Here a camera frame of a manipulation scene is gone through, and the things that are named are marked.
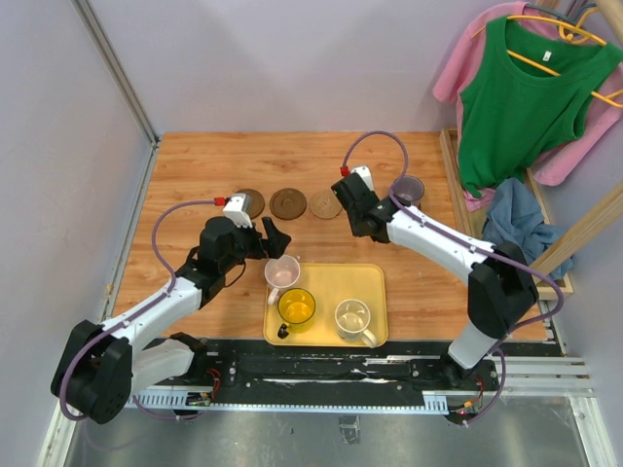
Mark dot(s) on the purple black cup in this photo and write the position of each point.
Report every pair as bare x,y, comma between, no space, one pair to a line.
409,189

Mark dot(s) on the blue cloth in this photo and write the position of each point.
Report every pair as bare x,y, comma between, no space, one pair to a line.
515,215

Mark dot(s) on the beige cup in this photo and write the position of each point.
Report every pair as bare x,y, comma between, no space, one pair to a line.
352,320

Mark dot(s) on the pink cup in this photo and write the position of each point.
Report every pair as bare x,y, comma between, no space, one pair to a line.
281,274

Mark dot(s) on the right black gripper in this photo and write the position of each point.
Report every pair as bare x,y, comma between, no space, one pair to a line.
353,231

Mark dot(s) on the wrist white camera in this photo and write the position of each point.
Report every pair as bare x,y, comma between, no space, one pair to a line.
364,172
235,211

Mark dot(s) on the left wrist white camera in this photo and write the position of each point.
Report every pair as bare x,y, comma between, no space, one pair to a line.
235,211

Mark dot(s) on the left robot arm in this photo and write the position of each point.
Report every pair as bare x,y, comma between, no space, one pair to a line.
103,365

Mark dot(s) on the pink t-shirt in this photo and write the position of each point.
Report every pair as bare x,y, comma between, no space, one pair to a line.
552,167

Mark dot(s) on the grey hanger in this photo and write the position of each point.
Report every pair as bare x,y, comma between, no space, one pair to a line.
573,11

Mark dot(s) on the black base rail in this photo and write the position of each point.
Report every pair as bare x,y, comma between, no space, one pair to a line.
395,374

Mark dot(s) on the wooden rack frame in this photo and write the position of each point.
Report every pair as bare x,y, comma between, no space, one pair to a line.
604,213

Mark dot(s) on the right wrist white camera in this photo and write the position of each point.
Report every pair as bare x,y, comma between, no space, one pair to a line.
364,172

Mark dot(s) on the yellow hanger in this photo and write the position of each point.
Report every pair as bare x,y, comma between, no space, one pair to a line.
574,35

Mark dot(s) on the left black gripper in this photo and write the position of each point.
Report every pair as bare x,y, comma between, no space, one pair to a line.
274,244

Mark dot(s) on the dark brown coaster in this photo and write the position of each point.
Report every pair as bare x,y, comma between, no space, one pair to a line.
256,202
288,204

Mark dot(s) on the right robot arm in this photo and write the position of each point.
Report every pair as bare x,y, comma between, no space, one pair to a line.
500,289

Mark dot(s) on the yellow plastic tray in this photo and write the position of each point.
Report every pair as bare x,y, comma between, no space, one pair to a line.
330,284

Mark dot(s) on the yellow black cup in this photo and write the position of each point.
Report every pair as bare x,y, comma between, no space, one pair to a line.
296,310

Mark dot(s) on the woven coaster back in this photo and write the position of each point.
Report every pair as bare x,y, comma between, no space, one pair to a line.
324,205

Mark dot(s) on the green tank top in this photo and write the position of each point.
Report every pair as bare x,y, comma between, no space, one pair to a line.
530,95

